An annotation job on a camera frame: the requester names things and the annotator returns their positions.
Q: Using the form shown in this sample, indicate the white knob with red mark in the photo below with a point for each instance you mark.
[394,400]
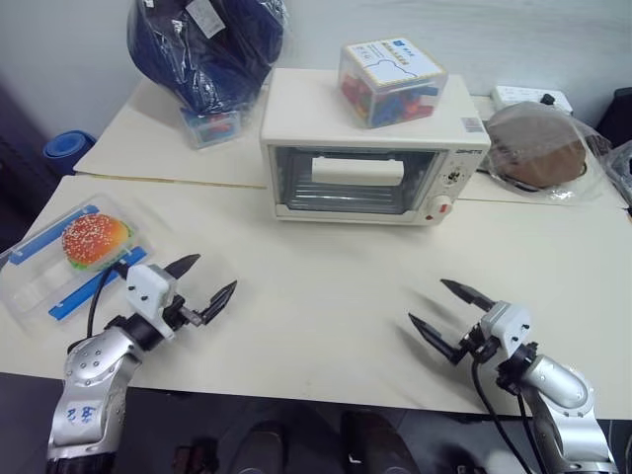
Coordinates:
[443,206]

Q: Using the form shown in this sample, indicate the toy hamburger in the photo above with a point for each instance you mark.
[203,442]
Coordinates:
[94,237]

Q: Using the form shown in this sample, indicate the brown item in plastic bag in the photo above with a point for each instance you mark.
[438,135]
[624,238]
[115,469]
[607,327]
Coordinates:
[535,143]

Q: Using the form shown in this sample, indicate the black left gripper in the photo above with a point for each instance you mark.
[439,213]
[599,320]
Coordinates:
[177,313]

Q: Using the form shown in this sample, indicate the blue foam roll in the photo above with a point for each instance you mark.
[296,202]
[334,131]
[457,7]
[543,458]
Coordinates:
[66,145]

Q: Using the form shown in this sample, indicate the large clear box coloured blocks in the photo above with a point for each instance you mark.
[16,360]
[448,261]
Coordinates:
[390,74]

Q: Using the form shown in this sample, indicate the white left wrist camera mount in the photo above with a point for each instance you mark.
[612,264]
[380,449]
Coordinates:
[146,290]

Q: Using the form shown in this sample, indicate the dark blue bag in plastic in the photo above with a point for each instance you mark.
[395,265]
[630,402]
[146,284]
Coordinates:
[207,44]

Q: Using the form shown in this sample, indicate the small clear box coloured blocks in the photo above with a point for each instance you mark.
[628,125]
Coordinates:
[212,127]

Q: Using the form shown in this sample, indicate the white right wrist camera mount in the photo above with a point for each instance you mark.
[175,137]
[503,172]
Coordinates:
[508,328]

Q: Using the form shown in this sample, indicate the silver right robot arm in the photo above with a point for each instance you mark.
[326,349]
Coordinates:
[563,395]

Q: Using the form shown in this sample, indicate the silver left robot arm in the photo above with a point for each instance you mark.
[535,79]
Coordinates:
[89,375]

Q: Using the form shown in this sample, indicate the clear container with blue clips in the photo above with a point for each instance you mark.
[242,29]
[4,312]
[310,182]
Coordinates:
[34,291]

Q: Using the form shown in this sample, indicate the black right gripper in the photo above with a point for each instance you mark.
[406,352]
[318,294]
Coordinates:
[478,343]

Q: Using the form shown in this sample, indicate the white power strip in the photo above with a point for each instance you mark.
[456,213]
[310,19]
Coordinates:
[518,96]

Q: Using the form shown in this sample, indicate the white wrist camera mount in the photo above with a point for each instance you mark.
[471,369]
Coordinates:
[508,328]
[146,290]

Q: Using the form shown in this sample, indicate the black object in plastic wrap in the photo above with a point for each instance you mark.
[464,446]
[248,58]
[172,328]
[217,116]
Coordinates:
[623,148]

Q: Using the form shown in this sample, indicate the black plug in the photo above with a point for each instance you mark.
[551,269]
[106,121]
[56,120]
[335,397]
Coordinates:
[548,99]

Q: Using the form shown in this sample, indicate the cream toaster oven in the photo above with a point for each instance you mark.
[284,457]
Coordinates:
[306,113]

